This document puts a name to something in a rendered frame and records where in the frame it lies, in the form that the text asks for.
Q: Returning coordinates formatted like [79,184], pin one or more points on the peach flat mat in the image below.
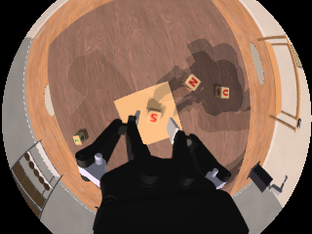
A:
[158,97]

